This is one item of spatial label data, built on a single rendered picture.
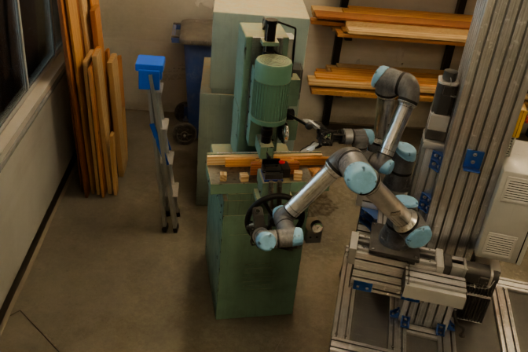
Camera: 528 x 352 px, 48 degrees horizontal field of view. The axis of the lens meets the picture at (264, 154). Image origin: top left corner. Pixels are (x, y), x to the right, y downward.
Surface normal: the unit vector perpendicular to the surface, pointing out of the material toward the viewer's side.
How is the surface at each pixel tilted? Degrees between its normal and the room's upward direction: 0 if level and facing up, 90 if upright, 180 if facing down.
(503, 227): 90
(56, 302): 0
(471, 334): 0
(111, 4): 90
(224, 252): 90
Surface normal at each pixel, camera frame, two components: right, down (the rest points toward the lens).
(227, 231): 0.18, 0.51
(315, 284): 0.09, -0.86
